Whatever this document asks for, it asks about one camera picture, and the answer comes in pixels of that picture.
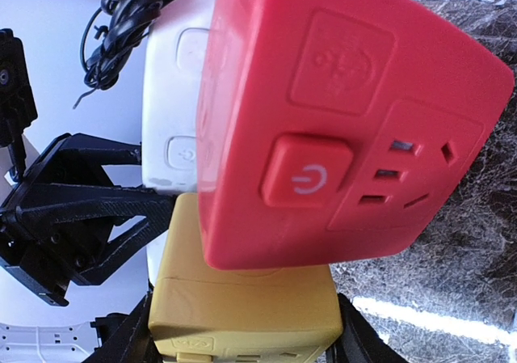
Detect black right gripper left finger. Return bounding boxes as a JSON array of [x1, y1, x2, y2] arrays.
[[95, 293, 161, 363]]

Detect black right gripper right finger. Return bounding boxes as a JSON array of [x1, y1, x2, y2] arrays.
[[327, 293, 393, 362]]

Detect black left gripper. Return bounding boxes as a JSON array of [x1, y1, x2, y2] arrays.
[[1, 133, 175, 306]]

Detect yellow cube socket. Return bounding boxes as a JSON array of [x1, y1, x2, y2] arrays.
[[149, 193, 343, 362]]

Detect white multi-socket power strip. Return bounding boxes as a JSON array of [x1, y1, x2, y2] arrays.
[[141, 0, 225, 295]]

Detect red cube socket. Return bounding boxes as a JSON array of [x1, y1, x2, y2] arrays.
[[196, 0, 515, 270]]

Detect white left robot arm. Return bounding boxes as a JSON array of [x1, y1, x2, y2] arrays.
[[1, 28, 175, 362]]

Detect thin black adapter cable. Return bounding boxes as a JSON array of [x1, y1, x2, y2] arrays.
[[72, 0, 164, 110]]

